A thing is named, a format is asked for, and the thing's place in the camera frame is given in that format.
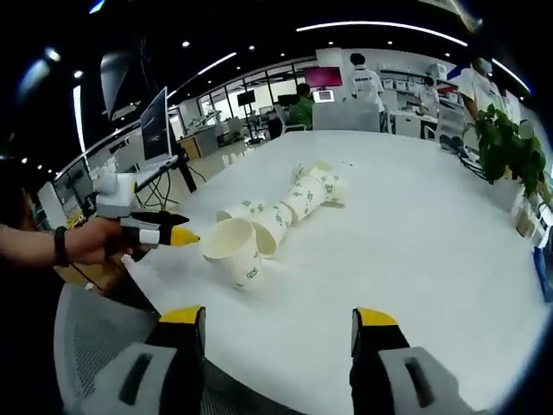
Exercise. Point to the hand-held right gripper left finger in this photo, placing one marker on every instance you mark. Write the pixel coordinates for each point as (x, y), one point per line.
(181, 359)

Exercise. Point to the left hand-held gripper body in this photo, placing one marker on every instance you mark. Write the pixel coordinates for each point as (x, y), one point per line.
(116, 194)

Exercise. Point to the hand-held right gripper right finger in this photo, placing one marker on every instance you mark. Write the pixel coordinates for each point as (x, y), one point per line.
(376, 367)

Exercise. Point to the white printed paper cup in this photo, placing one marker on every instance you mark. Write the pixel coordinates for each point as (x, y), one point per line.
(233, 255)

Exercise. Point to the pile of paper cups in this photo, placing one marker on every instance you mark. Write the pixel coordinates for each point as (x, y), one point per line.
(302, 194)

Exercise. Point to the person's left hand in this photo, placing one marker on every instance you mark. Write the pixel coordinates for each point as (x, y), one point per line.
(95, 242)

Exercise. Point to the white side desk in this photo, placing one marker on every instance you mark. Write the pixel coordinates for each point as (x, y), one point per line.
(147, 170)

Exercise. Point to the black monitor stand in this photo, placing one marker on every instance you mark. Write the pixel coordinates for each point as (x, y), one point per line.
(186, 170)

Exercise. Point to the black wristband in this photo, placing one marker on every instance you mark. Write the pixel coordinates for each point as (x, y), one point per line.
(61, 246)

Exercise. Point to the large computer monitor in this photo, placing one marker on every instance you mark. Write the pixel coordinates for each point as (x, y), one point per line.
(156, 125)

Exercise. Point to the wooden grey cabinet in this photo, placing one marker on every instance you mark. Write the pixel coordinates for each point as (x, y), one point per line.
(196, 147)

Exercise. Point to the grey mesh office chair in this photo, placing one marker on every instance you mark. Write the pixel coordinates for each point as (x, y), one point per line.
(95, 346)

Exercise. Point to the white table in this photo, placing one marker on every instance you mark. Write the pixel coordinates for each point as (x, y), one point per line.
(389, 259)

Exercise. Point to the black screen on stand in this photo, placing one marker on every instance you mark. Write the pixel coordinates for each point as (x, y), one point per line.
(246, 97)

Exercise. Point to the ceiling light strip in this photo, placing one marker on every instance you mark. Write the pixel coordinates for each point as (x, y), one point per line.
(380, 27)
(203, 71)

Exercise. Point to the blue box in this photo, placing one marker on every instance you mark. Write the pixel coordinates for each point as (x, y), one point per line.
(544, 268)

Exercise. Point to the small white monitor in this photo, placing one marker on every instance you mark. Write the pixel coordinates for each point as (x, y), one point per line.
(324, 96)

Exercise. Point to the light grey chair back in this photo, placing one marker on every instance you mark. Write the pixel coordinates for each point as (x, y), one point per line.
(345, 117)

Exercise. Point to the pink display screen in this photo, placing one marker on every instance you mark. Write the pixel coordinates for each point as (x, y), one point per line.
(323, 77)

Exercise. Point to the green potted plant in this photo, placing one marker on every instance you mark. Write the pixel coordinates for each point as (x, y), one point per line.
(505, 147)

